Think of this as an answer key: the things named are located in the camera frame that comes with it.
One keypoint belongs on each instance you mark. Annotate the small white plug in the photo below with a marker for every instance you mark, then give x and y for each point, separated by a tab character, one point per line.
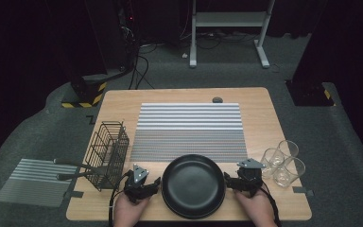
184	55

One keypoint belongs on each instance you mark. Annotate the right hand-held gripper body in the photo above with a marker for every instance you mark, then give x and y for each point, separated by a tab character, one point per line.
250	179

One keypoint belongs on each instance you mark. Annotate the black yellow-striped stand base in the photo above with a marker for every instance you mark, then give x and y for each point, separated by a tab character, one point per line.
88	91
308	93

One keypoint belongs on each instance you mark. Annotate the person's left hand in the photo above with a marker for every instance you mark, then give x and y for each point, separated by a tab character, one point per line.
129	213

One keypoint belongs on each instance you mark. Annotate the white metal stand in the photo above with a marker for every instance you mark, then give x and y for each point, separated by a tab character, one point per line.
230	19

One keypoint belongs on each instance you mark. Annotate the black equipment tower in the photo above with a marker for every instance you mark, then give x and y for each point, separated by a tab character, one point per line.
123	31

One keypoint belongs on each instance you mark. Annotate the grey metal cutlery piece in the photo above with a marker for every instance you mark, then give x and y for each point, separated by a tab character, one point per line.
72	175
72	163

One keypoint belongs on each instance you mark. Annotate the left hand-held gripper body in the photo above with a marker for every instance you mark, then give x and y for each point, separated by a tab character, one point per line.
137	186

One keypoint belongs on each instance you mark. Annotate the person's right hand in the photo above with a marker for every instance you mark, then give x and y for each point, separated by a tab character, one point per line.
260	211

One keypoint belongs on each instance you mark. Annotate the grey striped placemat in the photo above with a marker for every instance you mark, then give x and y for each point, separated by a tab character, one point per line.
189	132
28	186

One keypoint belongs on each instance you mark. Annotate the clear drinking glass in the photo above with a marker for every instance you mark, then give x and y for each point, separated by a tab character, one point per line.
289	148
288	175
271	164

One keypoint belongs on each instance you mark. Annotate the grey round table grommet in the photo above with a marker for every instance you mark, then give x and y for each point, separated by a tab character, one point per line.
217	100

